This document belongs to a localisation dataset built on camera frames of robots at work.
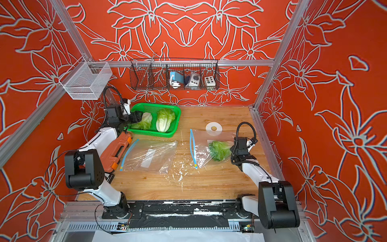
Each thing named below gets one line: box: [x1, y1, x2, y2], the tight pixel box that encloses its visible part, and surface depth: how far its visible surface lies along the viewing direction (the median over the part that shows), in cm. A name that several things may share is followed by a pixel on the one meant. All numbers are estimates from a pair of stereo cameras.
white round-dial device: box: [186, 73, 202, 87], surface depth 93 cm
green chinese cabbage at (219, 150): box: [208, 140, 232, 162], surface depth 87 cm
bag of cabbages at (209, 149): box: [189, 129, 235, 170], surface depth 87 cm
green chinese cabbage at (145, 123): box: [127, 112, 153, 131], surface depth 100 cm
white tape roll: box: [205, 121, 223, 137], surface depth 109 cm
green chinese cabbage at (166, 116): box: [156, 107, 176, 133], surface depth 105 cm
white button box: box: [204, 75, 216, 87], surface depth 96 cm
